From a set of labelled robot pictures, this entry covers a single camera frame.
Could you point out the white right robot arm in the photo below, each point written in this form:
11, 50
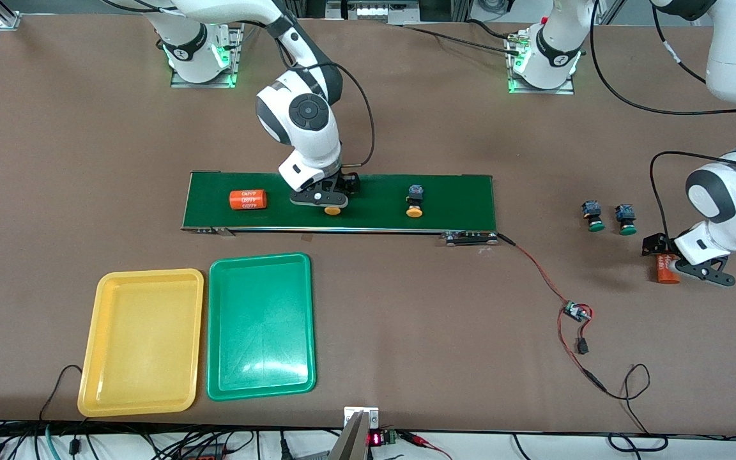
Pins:
304, 115

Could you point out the small black connector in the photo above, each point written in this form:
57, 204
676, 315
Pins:
582, 347

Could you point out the yellow push button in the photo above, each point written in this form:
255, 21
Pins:
333, 210
414, 203

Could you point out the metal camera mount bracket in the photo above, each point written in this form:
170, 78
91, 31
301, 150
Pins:
355, 434

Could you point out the brown tape piece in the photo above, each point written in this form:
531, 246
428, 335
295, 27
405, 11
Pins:
308, 237

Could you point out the orange cylinder battery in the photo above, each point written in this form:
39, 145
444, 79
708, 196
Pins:
247, 200
665, 273

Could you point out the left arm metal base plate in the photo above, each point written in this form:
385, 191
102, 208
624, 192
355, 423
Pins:
540, 91

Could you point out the red clip leads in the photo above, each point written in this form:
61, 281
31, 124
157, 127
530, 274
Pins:
416, 438

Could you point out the small circuit board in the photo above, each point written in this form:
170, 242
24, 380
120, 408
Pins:
575, 311

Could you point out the metal table corner bracket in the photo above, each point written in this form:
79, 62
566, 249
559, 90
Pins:
9, 20

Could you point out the grey metal rack frame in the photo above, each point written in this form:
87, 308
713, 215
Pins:
374, 9

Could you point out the green push button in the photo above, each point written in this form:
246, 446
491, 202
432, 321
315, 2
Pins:
593, 217
627, 220

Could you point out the green plastic tray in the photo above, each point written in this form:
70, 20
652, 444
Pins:
259, 326

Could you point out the yellow plastic tray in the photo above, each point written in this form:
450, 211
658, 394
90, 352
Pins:
141, 342

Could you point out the green conveyor belt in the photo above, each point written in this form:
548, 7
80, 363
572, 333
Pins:
457, 201

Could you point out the red LED display module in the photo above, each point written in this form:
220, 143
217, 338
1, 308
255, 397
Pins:
375, 439

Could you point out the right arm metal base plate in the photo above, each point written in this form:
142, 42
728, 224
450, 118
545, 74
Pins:
202, 84

